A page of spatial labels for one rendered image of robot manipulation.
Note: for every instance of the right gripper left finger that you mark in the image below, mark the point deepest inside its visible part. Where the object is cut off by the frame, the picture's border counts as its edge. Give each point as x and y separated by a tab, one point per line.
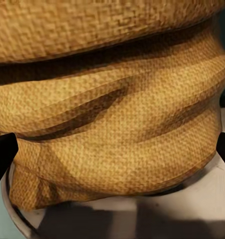
8	150

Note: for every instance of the popcorn bag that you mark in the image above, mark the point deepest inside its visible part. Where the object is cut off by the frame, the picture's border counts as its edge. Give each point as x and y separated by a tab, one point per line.
109	97

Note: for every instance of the microwave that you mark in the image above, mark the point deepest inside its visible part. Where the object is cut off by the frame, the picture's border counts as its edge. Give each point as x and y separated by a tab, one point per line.
193	209

